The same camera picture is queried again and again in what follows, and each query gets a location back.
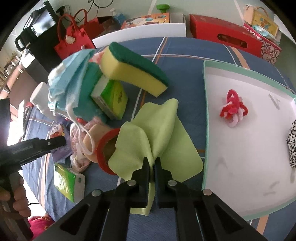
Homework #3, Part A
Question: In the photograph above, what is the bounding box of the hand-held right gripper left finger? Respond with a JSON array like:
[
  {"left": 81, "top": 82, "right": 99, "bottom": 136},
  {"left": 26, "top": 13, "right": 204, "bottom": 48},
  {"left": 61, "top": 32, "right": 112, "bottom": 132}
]
[{"left": 32, "top": 158, "right": 153, "bottom": 241}]

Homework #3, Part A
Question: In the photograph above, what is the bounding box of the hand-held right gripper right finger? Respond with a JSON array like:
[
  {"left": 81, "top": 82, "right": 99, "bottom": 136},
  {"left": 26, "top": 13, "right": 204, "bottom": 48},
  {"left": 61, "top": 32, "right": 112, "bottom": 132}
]
[{"left": 154, "top": 158, "right": 269, "bottom": 241}]

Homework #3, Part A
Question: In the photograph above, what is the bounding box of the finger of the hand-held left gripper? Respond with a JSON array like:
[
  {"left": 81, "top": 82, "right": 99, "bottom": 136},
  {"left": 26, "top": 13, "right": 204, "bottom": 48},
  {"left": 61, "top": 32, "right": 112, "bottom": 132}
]
[{"left": 43, "top": 136, "right": 67, "bottom": 156}]

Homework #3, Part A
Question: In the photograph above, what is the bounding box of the pink fabric scrunchie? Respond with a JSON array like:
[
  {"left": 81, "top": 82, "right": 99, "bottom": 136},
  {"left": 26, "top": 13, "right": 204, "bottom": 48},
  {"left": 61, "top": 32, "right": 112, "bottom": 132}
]
[{"left": 69, "top": 116, "right": 102, "bottom": 173}]

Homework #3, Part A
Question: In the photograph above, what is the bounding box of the light green cloth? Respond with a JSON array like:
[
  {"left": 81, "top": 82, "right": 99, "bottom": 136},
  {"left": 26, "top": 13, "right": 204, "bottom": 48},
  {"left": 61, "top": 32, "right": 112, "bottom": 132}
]
[{"left": 107, "top": 98, "right": 204, "bottom": 216}]

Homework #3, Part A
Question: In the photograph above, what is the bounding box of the blue face mask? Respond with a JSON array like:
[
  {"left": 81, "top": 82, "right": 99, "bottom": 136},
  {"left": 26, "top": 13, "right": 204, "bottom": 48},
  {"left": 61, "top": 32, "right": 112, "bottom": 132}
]
[{"left": 47, "top": 49, "right": 97, "bottom": 156}]

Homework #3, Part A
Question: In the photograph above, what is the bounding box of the person's left hand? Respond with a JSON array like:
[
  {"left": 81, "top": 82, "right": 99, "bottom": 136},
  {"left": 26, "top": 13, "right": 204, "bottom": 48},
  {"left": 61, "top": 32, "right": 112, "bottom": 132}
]
[{"left": 11, "top": 181, "right": 29, "bottom": 218}]

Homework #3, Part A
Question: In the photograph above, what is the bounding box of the purple packet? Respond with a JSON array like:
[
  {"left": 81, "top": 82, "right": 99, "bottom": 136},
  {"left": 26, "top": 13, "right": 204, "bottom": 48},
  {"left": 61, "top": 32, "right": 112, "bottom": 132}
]
[{"left": 50, "top": 141, "right": 73, "bottom": 163}]

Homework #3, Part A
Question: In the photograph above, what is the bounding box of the small white printed packet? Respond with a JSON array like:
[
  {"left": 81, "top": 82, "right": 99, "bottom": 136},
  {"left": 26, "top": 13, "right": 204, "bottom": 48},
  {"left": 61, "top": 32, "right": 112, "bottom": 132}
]
[{"left": 50, "top": 124, "right": 66, "bottom": 139}]

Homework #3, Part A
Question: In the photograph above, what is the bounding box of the green tissue pack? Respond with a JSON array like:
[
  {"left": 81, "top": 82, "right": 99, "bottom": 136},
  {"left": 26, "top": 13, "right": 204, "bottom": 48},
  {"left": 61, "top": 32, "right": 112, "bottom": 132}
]
[
  {"left": 54, "top": 162, "right": 85, "bottom": 204},
  {"left": 90, "top": 75, "right": 129, "bottom": 120}
]

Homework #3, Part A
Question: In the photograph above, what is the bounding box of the magenta cloth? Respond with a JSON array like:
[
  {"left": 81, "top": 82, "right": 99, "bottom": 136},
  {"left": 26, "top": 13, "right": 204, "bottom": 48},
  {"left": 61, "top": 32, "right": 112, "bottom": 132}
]
[{"left": 28, "top": 214, "right": 55, "bottom": 232}]

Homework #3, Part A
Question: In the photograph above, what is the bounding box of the teal plastic toy box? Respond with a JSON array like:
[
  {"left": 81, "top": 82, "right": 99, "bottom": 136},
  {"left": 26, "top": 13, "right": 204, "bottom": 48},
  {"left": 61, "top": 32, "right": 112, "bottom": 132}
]
[{"left": 76, "top": 62, "right": 110, "bottom": 124}]

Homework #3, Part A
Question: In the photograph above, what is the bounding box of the blue plaid blanket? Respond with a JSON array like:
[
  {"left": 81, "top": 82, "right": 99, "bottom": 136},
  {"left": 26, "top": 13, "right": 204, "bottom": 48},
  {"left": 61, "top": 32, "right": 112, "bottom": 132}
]
[{"left": 22, "top": 37, "right": 296, "bottom": 241}]

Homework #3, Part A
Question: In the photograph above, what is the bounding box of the pink and white zigzag cloth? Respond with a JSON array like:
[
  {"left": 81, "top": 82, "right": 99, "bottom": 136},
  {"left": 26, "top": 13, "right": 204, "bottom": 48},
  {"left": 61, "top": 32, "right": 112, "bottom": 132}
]
[{"left": 89, "top": 50, "right": 106, "bottom": 65}]

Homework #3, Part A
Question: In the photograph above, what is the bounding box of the red and pink pipe cleaner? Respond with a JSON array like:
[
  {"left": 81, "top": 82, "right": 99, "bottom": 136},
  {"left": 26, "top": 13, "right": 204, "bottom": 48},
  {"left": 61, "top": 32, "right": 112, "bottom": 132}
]
[{"left": 219, "top": 89, "right": 249, "bottom": 128}]

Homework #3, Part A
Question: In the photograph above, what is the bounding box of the yellow and green sponge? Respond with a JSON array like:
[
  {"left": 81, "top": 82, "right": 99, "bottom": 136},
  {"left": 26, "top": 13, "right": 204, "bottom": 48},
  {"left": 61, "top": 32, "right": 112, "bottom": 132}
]
[{"left": 99, "top": 42, "right": 170, "bottom": 98}]

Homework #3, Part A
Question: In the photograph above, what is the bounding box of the red felt bag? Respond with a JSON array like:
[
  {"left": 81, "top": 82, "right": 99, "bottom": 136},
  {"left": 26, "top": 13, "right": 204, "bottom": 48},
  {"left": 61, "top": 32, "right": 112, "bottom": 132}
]
[{"left": 54, "top": 14, "right": 92, "bottom": 59}]

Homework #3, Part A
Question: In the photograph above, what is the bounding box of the black appliance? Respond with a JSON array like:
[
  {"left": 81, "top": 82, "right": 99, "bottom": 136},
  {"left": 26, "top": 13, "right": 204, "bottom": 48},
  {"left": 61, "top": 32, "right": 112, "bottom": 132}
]
[{"left": 14, "top": 0, "right": 62, "bottom": 70}]

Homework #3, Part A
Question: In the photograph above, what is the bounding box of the red paper bag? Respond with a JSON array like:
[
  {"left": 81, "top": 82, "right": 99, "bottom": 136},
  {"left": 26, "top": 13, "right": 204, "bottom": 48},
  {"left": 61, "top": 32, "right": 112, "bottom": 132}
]
[{"left": 74, "top": 9, "right": 104, "bottom": 40}]

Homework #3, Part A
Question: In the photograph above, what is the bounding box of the leopard print cloth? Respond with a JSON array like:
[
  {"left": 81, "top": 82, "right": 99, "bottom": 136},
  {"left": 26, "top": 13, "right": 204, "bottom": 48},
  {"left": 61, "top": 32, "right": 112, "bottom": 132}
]
[{"left": 286, "top": 119, "right": 296, "bottom": 168}]

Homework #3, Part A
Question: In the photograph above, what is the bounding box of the blue plastic pack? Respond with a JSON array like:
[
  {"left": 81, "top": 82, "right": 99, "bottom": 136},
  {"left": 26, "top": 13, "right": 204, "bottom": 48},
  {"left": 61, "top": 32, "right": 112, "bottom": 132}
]
[{"left": 110, "top": 8, "right": 127, "bottom": 24}]

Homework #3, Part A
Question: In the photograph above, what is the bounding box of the white bed board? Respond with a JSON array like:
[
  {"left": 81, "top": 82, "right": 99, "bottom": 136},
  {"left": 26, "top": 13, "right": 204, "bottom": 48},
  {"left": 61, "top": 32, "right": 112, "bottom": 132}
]
[{"left": 92, "top": 23, "right": 186, "bottom": 49}]

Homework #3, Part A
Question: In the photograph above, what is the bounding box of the colourful printed box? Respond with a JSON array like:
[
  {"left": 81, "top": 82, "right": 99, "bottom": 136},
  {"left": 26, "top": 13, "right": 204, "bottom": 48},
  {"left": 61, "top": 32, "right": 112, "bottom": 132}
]
[{"left": 120, "top": 13, "right": 170, "bottom": 30}]

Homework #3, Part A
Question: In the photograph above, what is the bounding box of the red cardboard box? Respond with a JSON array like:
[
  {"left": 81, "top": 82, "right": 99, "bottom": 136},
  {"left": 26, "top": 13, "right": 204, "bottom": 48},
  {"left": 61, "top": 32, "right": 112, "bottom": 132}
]
[{"left": 189, "top": 14, "right": 263, "bottom": 58}]

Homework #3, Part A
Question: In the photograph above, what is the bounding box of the red patterned box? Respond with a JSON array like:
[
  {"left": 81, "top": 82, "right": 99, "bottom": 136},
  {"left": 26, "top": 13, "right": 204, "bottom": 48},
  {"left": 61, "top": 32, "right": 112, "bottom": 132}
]
[{"left": 243, "top": 23, "right": 282, "bottom": 65}]

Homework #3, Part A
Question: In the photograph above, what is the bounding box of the red plastic ring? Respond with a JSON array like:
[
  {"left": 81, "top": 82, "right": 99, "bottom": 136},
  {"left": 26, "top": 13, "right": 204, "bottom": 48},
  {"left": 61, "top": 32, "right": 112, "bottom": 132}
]
[{"left": 96, "top": 129, "right": 123, "bottom": 175}]

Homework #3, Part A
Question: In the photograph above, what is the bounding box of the beige gift box with handle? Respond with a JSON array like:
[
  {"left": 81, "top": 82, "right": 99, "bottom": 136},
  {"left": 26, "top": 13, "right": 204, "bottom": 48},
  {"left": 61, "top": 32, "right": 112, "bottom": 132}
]
[{"left": 244, "top": 6, "right": 280, "bottom": 37}]

